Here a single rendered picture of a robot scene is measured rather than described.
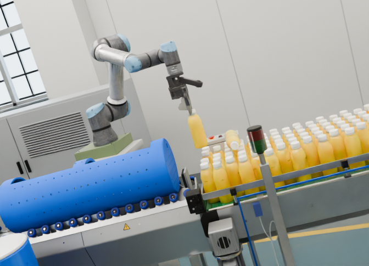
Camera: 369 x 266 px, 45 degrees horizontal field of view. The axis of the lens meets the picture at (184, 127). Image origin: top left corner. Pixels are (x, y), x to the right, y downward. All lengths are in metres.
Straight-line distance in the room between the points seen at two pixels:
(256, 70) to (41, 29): 2.32
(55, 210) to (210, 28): 2.98
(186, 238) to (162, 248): 0.14
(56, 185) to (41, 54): 3.04
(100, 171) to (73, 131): 1.85
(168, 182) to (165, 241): 0.32
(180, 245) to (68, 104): 2.05
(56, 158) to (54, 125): 0.31
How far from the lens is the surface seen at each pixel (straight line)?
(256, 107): 4.82
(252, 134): 1.81
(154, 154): 2.14
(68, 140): 4.08
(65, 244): 2.39
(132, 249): 2.34
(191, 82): 2.16
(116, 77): 2.61
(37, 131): 4.23
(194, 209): 2.06
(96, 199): 2.23
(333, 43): 4.69
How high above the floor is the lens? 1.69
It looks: 11 degrees down
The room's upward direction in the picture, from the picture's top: 17 degrees counter-clockwise
